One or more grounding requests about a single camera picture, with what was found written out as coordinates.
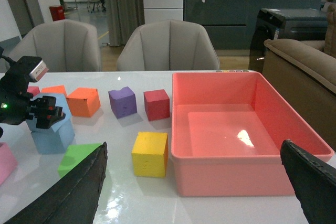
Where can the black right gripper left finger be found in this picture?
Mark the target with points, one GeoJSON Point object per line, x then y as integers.
{"type": "Point", "coordinates": [74, 198]}

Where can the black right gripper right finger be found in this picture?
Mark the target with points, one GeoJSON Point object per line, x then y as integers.
{"type": "Point", "coordinates": [313, 181]}

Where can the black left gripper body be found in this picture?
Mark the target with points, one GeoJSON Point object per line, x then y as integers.
{"type": "Point", "coordinates": [16, 102]}

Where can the light blue foam cube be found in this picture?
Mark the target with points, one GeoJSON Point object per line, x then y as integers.
{"type": "Point", "coordinates": [49, 112]}

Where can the darker blue foam cube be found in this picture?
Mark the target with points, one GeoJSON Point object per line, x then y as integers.
{"type": "Point", "coordinates": [54, 142]}

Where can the crimson foam cube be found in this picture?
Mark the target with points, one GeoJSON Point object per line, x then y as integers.
{"type": "Point", "coordinates": [34, 90]}

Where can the green foam cube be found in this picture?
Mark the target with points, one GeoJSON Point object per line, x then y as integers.
{"type": "Point", "coordinates": [73, 156]}

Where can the pink foam cube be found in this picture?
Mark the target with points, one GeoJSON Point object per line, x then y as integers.
{"type": "Point", "coordinates": [8, 162]}

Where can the notched orange foam cube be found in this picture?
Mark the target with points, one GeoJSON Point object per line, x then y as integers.
{"type": "Point", "coordinates": [84, 102]}

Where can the left beige chair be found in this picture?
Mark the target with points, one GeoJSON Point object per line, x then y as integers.
{"type": "Point", "coordinates": [65, 46]}

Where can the beige chair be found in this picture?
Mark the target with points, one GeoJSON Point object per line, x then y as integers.
{"type": "Point", "coordinates": [65, 46]}
{"type": "Point", "coordinates": [168, 45]}

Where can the yellow foam cube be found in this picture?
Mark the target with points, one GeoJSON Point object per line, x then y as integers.
{"type": "Point", "coordinates": [150, 154]}

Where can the red bin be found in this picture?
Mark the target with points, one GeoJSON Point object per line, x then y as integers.
{"type": "Point", "coordinates": [57, 12]}

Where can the pink plastic bin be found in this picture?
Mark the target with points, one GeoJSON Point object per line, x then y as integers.
{"type": "Point", "coordinates": [227, 131]}

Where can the notched purple foam cube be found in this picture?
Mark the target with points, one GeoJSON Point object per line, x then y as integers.
{"type": "Point", "coordinates": [122, 102]}

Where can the brown sofa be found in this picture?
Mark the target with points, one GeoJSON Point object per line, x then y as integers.
{"type": "Point", "coordinates": [303, 72]}

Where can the dark red foam cube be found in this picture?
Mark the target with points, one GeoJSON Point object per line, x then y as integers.
{"type": "Point", "coordinates": [157, 104]}

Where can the grey curtain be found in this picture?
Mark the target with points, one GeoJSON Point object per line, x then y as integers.
{"type": "Point", "coordinates": [123, 17]}

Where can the black appliance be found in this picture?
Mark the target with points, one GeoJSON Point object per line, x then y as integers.
{"type": "Point", "coordinates": [297, 24]}

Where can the right beige chair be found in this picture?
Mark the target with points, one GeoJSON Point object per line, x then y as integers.
{"type": "Point", "coordinates": [168, 45]}

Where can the dark grey counter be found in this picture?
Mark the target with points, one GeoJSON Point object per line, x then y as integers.
{"type": "Point", "coordinates": [230, 24]}

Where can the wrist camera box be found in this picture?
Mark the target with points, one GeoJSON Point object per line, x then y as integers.
{"type": "Point", "coordinates": [38, 71]}

